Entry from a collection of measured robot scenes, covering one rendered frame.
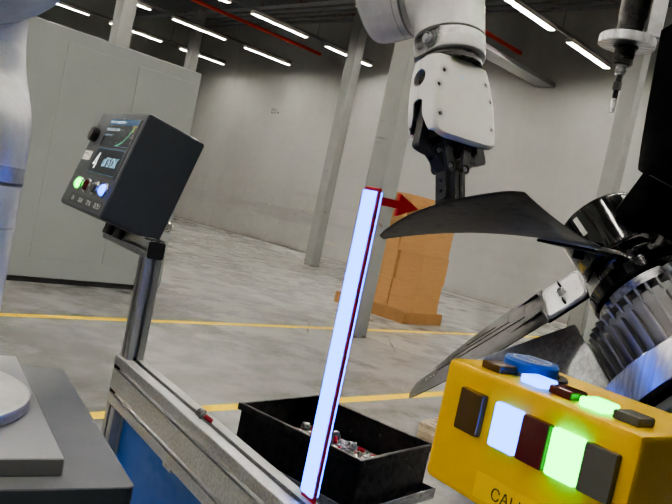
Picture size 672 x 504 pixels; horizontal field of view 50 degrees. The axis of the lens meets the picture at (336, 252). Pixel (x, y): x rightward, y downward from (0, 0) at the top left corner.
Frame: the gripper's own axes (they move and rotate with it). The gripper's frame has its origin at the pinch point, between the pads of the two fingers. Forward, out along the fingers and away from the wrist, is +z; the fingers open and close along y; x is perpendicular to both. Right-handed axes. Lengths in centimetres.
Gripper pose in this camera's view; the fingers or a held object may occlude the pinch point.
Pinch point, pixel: (450, 191)
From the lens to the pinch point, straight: 84.0
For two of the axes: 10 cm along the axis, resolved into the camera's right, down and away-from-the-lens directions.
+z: -0.3, 9.8, -1.9
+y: 8.1, 1.3, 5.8
